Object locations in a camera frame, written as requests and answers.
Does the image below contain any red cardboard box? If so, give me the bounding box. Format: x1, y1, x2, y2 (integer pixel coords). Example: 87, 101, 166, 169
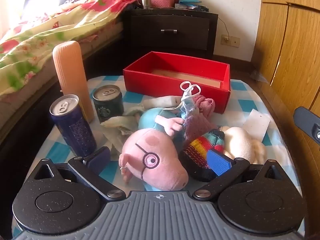
123, 51, 231, 114

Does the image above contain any dark wooden bed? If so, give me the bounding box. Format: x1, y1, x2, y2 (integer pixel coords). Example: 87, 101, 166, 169
0, 0, 141, 153

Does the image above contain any purple knitted sock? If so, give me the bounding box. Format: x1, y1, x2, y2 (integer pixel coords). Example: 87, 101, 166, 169
183, 112, 212, 146

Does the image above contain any dark green coffee can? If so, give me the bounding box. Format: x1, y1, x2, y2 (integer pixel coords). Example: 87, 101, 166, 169
92, 85, 125, 123

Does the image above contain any pink pig plush toy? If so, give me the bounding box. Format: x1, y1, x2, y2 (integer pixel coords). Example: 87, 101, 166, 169
119, 107, 190, 191

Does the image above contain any blue drink can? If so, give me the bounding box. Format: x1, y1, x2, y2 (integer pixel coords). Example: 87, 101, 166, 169
49, 94, 97, 157

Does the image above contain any peach ribbed bottle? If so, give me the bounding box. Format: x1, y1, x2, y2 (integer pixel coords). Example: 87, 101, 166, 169
52, 41, 95, 123

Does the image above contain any white towel with green print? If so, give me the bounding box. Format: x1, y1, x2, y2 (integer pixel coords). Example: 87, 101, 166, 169
100, 104, 146, 154

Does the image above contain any dark wooden nightstand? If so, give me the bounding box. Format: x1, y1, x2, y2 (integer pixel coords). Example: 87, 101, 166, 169
122, 7, 219, 61

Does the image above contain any clear plastic wrapper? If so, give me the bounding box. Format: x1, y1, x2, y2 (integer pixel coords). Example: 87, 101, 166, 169
250, 69, 268, 83

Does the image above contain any thin power cable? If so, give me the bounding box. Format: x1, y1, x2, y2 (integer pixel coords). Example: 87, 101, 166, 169
217, 17, 229, 41

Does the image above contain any floral blanket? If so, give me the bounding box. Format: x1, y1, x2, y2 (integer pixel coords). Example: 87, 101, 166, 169
0, 0, 141, 98

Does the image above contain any blue checkered tablecloth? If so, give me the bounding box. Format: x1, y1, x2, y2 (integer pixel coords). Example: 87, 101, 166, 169
11, 75, 307, 240

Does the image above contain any white paper card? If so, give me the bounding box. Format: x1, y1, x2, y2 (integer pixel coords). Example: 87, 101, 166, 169
242, 109, 271, 141

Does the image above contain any white plush toy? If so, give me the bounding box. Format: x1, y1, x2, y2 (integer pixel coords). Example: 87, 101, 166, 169
220, 126, 267, 165

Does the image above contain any wooden wardrobe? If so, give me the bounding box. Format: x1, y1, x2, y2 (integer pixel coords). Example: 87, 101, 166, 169
252, 0, 320, 155

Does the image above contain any blue face mask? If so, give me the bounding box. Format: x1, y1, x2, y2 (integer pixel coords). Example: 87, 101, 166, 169
175, 81, 202, 123

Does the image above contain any beige wall socket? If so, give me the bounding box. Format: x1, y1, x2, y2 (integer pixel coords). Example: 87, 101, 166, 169
221, 35, 241, 47

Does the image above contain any rainbow striped knitted sock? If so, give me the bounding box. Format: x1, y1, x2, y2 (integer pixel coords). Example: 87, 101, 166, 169
180, 128, 237, 182

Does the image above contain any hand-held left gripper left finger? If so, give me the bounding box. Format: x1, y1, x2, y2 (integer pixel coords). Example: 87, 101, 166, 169
34, 146, 127, 201

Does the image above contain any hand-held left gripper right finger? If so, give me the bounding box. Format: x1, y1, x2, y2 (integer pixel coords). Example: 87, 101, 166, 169
192, 148, 284, 202

